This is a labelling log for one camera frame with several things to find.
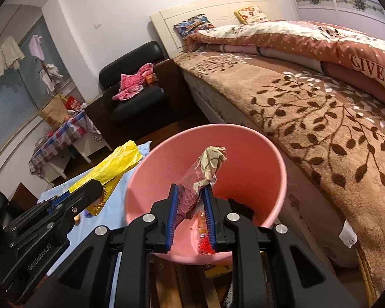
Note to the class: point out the hanging clothes on rack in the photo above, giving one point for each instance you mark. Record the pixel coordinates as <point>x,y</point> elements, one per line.
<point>51,76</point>

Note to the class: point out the colourful patterned pillow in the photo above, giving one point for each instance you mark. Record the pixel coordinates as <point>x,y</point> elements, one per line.
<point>188,27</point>

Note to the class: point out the pink plastic trash bucket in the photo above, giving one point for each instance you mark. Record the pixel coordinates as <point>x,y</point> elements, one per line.
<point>253,175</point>

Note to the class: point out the pink clothing on armchair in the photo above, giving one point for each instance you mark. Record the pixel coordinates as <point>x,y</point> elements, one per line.
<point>132,84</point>

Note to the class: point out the hanging lilac garment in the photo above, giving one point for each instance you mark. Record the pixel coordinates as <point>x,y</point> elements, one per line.
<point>35,47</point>

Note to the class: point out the bed with brown blanket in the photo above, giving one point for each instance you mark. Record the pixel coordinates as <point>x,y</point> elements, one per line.
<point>332,138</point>

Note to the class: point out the printed paper wrapper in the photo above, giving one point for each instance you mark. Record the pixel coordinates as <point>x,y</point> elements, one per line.
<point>199,175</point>

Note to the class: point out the yellow foam fruit net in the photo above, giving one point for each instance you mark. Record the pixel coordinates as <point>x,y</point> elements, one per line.
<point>109,172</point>

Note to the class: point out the orange polka dot quilt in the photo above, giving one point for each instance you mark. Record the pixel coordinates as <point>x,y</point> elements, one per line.
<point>344,53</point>

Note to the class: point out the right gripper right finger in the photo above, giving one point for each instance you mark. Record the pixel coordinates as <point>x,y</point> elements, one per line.
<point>206,195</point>

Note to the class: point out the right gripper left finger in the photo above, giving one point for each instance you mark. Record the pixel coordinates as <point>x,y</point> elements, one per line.
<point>171,216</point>

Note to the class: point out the red gift bag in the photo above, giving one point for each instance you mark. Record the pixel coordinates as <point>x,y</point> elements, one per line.
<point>72,104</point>

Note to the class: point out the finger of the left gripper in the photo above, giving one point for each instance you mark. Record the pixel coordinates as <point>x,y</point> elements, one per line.
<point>58,200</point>

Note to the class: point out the hanging cream sweater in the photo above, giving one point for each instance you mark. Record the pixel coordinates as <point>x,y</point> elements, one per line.
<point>10,55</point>

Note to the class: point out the checkered cloth side table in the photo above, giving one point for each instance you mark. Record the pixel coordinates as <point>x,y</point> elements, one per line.
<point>78,131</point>

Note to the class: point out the brown paper shopping bag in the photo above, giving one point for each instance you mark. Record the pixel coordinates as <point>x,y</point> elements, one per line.
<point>54,113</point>

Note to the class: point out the white wooden headboard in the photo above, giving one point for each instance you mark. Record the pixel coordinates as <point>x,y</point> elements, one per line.
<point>218,12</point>

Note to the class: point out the black leather armchair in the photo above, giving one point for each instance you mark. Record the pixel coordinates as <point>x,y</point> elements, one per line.
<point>157,105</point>

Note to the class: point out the yellow floral pillow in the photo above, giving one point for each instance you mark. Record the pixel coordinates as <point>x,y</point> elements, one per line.
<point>251,15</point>

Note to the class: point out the red foam fruit net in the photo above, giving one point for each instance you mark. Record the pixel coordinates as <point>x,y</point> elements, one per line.
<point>204,246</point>

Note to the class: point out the dark wooden side cabinet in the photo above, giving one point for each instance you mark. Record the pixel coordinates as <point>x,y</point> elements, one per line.
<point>22,198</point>

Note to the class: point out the orange box on armchair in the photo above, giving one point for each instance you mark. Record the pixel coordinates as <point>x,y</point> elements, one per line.
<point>151,78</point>

